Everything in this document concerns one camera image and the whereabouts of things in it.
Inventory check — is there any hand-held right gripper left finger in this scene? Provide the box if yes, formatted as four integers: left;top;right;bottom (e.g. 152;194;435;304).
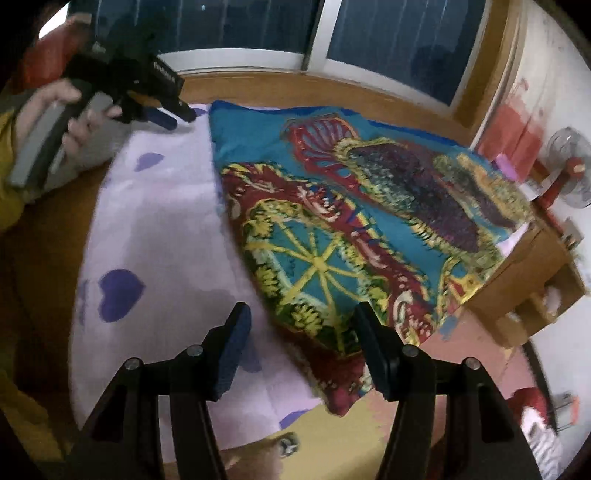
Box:
65;302;253;480

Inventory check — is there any wooden window surround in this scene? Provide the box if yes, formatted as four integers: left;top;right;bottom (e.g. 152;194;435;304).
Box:
174;0;523;154

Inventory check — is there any coral red curtain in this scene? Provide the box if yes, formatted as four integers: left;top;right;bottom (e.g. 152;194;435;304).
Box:
475;102;546;182

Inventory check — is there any person's yellow clothing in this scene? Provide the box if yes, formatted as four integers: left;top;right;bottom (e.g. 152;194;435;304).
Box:
0;355;75;467

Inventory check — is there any blue colourful printed cloth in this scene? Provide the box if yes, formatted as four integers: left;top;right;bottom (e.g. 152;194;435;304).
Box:
208;100;537;417

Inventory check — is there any red grey electric fan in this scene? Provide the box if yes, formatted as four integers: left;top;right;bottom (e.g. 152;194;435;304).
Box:
537;126;591;210

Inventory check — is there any clear jar orange lid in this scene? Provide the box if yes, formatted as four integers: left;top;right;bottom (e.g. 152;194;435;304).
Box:
553;391;581;431

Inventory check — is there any red white clothes pile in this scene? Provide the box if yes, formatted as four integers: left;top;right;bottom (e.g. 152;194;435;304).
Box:
512;387;574;468

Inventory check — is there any wooden nightstand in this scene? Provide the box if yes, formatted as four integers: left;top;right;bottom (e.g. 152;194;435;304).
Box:
461;216;588;349

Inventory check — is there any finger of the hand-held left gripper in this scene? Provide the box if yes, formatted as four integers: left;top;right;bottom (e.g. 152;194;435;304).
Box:
121;97;179;133
156;93;198;124

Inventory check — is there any person's left hand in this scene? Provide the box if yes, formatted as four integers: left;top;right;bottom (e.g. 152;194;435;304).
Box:
17;84;123;161

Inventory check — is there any red cloth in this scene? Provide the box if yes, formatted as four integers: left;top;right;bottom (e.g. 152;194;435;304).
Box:
17;25;89;89

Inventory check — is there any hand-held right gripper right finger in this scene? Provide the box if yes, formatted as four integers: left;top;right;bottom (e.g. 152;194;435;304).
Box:
353;301;542;480

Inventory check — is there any pink purple cloth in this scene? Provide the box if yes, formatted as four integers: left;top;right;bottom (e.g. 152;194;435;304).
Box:
495;154;521;182

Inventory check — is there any small round metal object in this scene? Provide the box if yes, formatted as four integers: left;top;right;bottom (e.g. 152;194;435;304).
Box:
276;432;302;459

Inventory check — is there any lilac dotted bed sheet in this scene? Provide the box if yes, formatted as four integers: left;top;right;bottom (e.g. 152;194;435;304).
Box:
68;102;533;463

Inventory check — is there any dark glass window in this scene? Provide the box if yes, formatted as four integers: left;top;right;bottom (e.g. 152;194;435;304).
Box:
39;0;496;110

